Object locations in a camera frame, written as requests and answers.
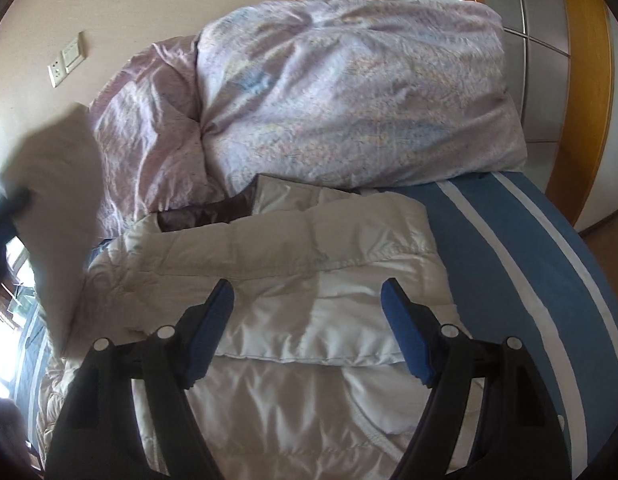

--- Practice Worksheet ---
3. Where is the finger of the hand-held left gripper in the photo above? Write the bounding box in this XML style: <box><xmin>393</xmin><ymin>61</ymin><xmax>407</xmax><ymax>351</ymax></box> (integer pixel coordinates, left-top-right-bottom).
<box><xmin>0</xmin><ymin>187</ymin><xmax>34</xmax><ymax>228</ymax></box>

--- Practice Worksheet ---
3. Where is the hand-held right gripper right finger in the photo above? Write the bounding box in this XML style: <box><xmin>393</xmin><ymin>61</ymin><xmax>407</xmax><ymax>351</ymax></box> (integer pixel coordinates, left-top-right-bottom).
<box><xmin>380</xmin><ymin>277</ymin><xmax>572</xmax><ymax>480</ymax></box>

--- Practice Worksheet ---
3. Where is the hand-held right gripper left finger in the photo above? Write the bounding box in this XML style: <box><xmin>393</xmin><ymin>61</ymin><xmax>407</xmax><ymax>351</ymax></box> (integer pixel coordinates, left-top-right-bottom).
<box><xmin>45</xmin><ymin>279</ymin><xmax>236</xmax><ymax>480</ymax></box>

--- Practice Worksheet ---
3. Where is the white puffer jacket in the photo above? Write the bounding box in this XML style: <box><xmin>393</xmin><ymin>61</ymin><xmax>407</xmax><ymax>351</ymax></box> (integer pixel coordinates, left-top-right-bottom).
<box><xmin>0</xmin><ymin>102</ymin><xmax>486</xmax><ymax>480</ymax></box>

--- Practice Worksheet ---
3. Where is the blue white striped bed sheet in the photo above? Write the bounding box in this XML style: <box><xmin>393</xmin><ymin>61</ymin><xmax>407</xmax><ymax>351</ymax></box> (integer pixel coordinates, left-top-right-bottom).
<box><xmin>19</xmin><ymin>170</ymin><xmax>618</xmax><ymax>480</ymax></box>

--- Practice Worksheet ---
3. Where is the pink crinkled pillow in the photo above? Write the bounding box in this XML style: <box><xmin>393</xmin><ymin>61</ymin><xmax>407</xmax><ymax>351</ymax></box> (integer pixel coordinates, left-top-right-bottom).
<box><xmin>86</xmin><ymin>35</ymin><xmax>211</xmax><ymax>239</ymax></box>

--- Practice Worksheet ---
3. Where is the lilac floral duvet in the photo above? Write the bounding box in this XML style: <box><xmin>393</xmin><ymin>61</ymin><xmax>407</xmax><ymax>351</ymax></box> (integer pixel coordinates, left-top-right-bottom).
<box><xmin>193</xmin><ymin>0</ymin><xmax>528</xmax><ymax>197</ymax></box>

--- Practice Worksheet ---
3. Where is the white wall socket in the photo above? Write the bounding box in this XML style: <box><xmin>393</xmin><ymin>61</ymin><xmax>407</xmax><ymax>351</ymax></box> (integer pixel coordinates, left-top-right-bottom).
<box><xmin>46</xmin><ymin>57</ymin><xmax>68</xmax><ymax>89</ymax></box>

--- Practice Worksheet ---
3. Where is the white wall switch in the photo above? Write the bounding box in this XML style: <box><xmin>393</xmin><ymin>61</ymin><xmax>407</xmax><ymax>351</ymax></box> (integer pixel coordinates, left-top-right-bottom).
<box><xmin>60</xmin><ymin>31</ymin><xmax>86</xmax><ymax>72</ymax></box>

